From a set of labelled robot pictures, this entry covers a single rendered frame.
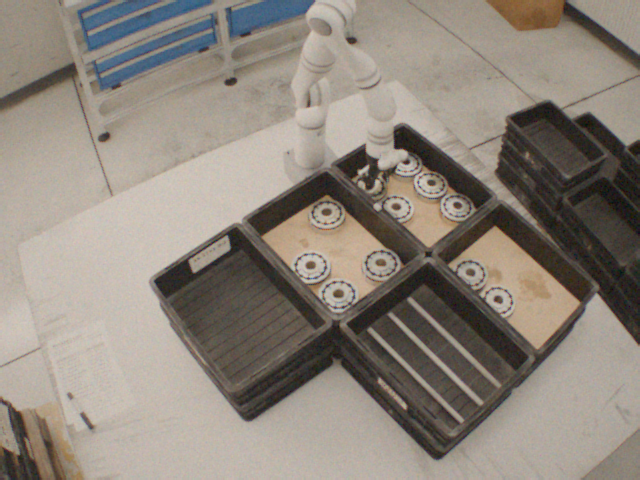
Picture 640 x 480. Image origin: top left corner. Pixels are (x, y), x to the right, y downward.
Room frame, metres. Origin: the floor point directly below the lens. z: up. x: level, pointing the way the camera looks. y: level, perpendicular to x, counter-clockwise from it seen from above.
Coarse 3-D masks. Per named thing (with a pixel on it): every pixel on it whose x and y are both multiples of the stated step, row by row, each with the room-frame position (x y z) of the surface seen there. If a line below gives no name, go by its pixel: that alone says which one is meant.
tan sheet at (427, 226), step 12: (396, 180) 1.20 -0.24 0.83; (396, 192) 1.16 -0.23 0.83; (408, 192) 1.16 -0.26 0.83; (420, 204) 1.11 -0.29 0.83; (432, 204) 1.11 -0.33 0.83; (420, 216) 1.06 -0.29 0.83; (432, 216) 1.06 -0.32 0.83; (408, 228) 1.02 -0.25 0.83; (420, 228) 1.02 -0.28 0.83; (432, 228) 1.02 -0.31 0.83; (444, 228) 1.02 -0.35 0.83; (432, 240) 0.98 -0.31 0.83
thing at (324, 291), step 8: (336, 280) 0.85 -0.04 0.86; (344, 280) 0.85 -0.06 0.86; (320, 288) 0.83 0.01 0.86; (328, 288) 0.83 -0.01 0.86; (352, 288) 0.82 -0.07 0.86; (320, 296) 0.80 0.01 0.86; (328, 296) 0.80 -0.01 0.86; (352, 296) 0.80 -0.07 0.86; (328, 304) 0.78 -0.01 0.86; (336, 304) 0.78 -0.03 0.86; (344, 304) 0.78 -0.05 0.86; (336, 312) 0.76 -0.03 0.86
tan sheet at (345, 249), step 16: (288, 224) 1.06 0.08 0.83; (304, 224) 1.06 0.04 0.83; (352, 224) 1.05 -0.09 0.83; (272, 240) 1.01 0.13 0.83; (288, 240) 1.01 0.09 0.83; (304, 240) 1.00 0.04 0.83; (320, 240) 1.00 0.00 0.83; (336, 240) 1.00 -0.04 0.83; (352, 240) 0.99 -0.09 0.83; (368, 240) 0.99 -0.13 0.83; (288, 256) 0.95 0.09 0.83; (336, 256) 0.94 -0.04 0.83; (352, 256) 0.94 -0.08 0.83; (336, 272) 0.89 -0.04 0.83; (352, 272) 0.89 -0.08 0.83; (368, 288) 0.84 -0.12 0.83
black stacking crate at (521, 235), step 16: (496, 208) 1.01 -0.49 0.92; (480, 224) 0.97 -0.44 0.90; (496, 224) 1.02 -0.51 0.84; (512, 224) 0.97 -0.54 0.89; (464, 240) 0.93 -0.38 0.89; (512, 240) 0.96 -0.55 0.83; (528, 240) 0.92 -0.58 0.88; (448, 256) 0.89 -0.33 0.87; (544, 256) 0.87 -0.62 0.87; (560, 256) 0.83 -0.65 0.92; (560, 272) 0.81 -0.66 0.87; (576, 272) 0.78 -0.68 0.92; (576, 288) 0.76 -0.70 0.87; (592, 288) 0.72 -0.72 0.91; (560, 336) 0.64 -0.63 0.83; (544, 352) 0.60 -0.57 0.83; (528, 368) 0.56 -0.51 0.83
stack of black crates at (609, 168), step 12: (576, 120) 2.00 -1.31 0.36; (588, 120) 2.04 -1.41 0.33; (588, 132) 2.01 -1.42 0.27; (600, 132) 1.96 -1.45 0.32; (612, 132) 1.91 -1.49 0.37; (600, 144) 1.93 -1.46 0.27; (612, 144) 1.87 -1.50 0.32; (624, 144) 1.82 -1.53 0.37; (612, 156) 1.84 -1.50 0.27; (600, 168) 1.76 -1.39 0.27; (612, 168) 1.76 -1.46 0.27
